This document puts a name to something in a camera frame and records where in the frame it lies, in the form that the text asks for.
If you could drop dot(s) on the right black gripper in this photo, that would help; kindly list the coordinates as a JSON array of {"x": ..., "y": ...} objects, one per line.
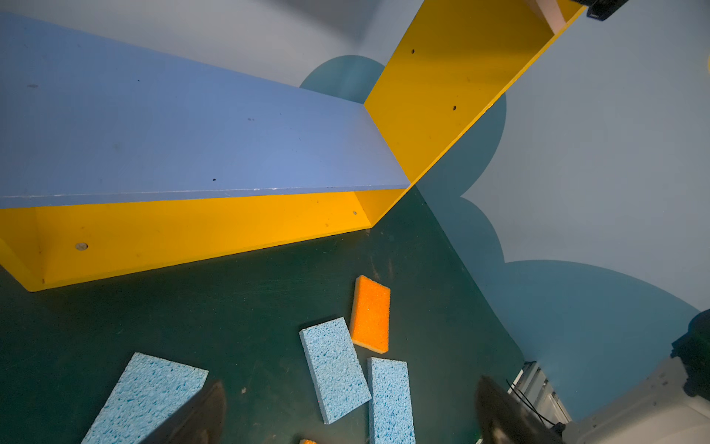
[{"x": 607, "y": 8}]

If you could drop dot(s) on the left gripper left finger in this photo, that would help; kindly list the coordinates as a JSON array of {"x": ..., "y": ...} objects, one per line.
[{"x": 200, "y": 420}]

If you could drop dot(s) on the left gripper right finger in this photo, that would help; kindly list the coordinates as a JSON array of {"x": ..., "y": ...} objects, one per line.
[{"x": 504, "y": 420}]

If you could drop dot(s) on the blue sponge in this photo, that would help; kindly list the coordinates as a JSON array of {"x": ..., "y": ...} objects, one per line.
[
  {"x": 148, "y": 392},
  {"x": 390, "y": 409},
  {"x": 339, "y": 382}
]

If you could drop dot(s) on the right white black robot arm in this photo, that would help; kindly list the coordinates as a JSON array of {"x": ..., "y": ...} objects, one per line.
[{"x": 645, "y": 184}]

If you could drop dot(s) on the yellow shelf pink blue boards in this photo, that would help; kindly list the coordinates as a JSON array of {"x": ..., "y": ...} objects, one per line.
[{"x": 142, "y": 134}]

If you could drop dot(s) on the orange sponge right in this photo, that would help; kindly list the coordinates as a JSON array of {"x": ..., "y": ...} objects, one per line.
[{"x": 370, "y": 315}]

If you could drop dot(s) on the aluminium rail base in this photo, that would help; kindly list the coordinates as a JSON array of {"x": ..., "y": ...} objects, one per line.
[{"x": 533, "y": 389}]

